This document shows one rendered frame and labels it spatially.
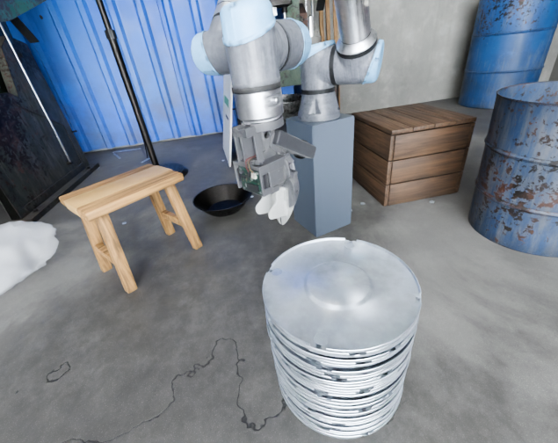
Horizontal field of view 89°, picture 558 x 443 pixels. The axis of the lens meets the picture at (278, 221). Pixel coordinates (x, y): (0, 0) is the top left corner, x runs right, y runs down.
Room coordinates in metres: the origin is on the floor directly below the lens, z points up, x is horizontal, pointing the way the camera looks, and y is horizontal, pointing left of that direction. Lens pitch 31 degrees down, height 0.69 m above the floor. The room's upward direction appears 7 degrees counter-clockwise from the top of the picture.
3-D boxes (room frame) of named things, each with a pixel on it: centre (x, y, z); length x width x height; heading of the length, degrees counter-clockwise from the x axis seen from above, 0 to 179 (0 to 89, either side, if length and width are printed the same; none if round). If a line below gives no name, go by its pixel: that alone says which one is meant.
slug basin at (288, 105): (1.87, -0.10, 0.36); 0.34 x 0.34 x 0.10
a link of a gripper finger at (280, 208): (0.47, 0.00, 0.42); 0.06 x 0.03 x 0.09; 131
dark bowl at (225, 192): (1.32, 0.27, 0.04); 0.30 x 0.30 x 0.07
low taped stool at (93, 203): (0.96, 0.53, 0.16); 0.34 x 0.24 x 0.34; 137
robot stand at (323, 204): (1.08, -0.19, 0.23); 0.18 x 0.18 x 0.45; 24
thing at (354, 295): (0.40, -0.10, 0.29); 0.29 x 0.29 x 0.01
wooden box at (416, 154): (1.36, -0.66, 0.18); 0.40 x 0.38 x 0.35; 7
